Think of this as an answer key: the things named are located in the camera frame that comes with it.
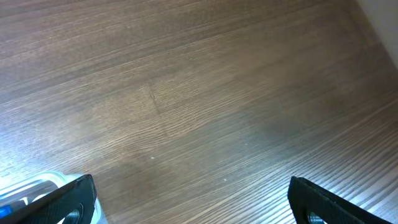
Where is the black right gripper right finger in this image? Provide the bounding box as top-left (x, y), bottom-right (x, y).
top-left (287, 176), bottom-right (389, 224)

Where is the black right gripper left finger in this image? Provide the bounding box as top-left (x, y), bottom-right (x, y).
top-left (1, 174), bottom-right (97, 224)

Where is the blue VapoDrops box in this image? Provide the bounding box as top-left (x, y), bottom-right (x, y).
top-left (0, 205), bottom-right (17, 218)

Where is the clear plastic container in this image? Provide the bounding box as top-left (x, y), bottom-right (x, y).
top-left (0, 170), bottom-right (108, 224)

